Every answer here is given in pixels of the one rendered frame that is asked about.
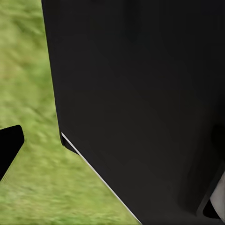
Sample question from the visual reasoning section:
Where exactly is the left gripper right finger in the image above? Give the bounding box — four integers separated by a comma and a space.
210, 124, 225, 162

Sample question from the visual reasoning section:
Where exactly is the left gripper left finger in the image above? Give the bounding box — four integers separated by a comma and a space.
0, 125, 24, 181

